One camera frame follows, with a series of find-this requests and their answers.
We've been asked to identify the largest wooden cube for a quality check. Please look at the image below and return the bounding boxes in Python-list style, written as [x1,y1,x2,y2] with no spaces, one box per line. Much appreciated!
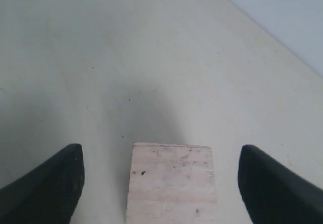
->
[126,142,218,223]

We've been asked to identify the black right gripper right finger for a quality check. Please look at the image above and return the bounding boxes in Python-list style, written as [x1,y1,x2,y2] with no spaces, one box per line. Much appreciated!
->
[237,145,322,223]

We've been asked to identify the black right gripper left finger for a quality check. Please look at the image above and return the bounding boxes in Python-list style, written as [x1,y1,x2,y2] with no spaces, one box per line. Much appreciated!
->
[1,144,85,223]

